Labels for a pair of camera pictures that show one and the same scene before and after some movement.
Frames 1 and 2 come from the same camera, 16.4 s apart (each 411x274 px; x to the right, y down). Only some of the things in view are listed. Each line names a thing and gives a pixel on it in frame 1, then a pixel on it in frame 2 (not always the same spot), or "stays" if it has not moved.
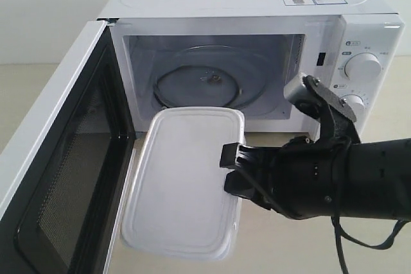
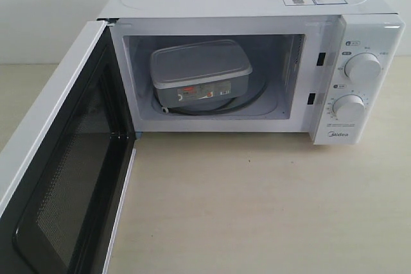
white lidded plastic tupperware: [176, 206] → [200, 73]
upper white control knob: [363, 67] stays
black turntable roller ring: [230, 74] → [245, 106]
